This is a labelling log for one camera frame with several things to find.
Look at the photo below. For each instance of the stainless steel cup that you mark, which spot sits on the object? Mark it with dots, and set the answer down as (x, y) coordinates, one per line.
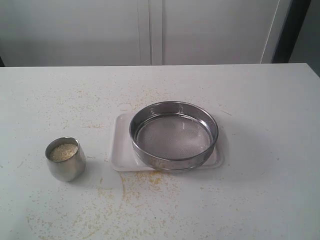
(70, 169)

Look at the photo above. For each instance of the white rectangular plastic tray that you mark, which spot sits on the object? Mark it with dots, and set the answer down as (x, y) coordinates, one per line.
(123, 157)

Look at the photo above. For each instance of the round steel mesh sieve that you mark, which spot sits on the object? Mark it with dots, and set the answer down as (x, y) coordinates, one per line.
(173, 136)

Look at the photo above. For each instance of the white rice grains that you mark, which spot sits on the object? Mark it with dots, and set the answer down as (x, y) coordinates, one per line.
(63, 152)

